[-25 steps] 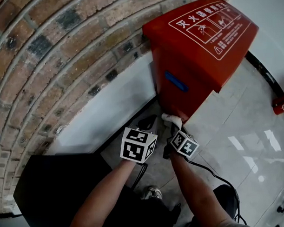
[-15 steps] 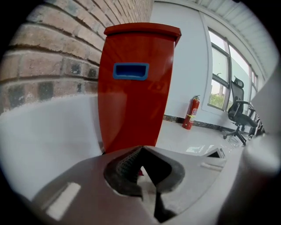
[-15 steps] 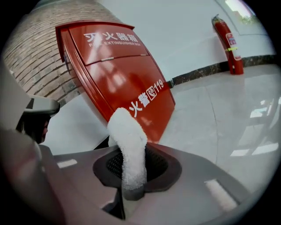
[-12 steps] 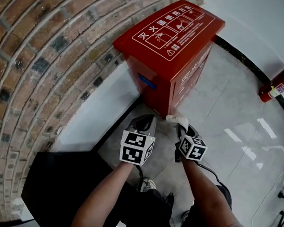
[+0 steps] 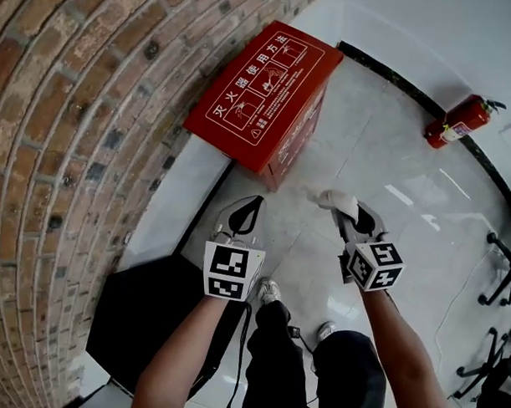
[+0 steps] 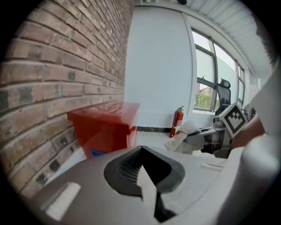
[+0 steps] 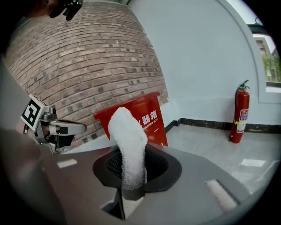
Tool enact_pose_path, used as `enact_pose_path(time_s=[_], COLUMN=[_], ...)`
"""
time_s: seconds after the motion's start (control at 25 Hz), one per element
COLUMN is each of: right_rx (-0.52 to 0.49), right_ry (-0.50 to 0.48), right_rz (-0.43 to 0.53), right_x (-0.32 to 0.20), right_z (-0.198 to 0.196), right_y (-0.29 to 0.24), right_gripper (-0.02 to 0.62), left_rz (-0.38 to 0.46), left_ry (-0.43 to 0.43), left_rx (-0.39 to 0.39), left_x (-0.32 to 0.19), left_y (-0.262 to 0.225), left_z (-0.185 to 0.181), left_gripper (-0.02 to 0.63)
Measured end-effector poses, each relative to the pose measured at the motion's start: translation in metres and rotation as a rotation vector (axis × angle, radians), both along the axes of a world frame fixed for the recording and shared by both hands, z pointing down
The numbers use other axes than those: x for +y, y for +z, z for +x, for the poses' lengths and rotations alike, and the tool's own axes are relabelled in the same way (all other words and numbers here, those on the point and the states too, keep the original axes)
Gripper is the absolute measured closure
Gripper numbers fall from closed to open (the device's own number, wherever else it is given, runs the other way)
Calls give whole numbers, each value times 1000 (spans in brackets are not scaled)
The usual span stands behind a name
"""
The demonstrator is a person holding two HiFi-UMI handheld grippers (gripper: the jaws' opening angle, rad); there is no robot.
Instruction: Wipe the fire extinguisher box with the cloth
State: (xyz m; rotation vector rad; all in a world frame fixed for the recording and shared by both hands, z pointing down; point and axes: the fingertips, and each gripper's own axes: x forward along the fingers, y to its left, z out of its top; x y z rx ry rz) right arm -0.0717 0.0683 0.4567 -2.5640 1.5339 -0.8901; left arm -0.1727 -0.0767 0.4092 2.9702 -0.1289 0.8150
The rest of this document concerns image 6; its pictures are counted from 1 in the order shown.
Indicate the window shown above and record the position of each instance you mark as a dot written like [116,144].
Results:
[204,66]

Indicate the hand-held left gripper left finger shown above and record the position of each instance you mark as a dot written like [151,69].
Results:
[87,186]

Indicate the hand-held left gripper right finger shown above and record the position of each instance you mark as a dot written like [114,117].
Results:
[197,171]

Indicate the black office chair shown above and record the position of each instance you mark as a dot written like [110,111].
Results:
[224,94]

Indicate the person's right forearm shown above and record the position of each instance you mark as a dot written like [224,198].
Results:
[250,131]

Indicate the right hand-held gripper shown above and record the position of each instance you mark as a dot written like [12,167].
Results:
[233,119]

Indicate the white cloth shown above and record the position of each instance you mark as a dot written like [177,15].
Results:
[182,136]

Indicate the red fire extinguisher box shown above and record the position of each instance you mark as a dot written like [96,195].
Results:
[103,129]

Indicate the red fire extinguisher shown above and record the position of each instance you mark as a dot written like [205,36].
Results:
[178,122]

